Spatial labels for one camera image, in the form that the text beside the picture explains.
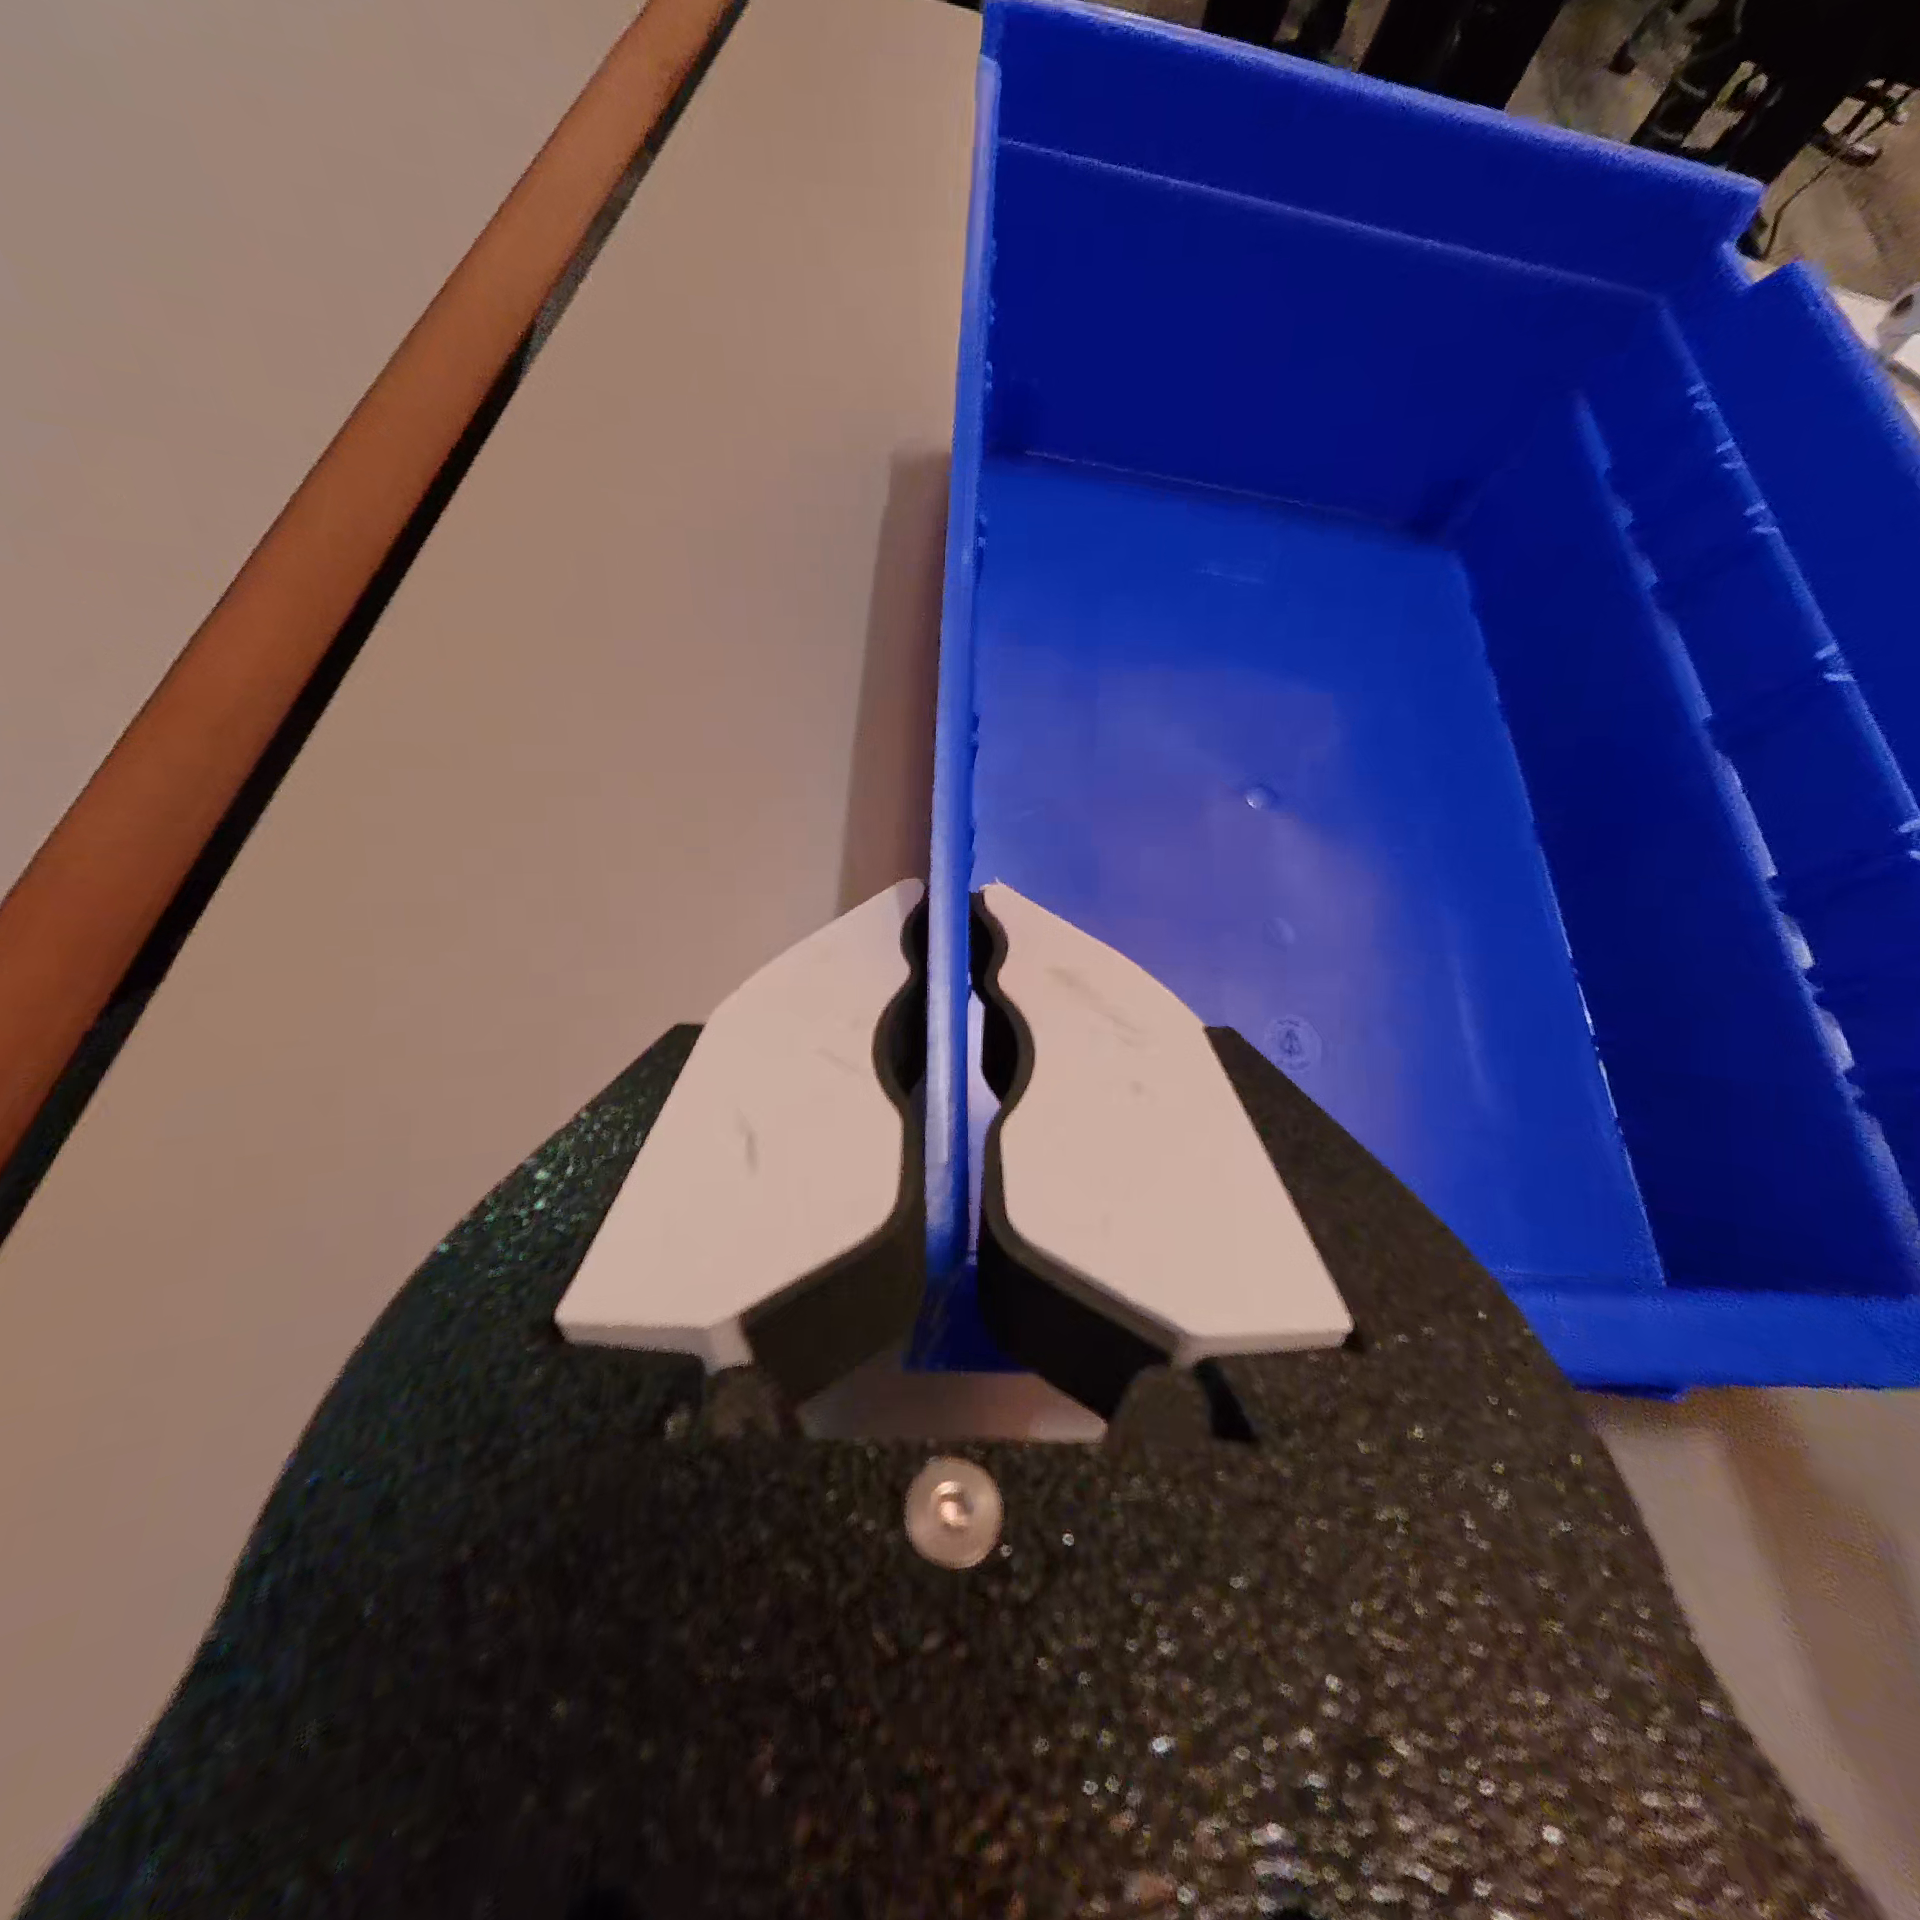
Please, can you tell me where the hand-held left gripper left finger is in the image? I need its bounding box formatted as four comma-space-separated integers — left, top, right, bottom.
554, 880, 932, 1403

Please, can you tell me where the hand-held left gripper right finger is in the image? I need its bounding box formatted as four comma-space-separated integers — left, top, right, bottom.
965, 884, 1356, 1419

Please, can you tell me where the blue plastic bin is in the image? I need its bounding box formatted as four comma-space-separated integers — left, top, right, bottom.
903, 0, 1920, 1400

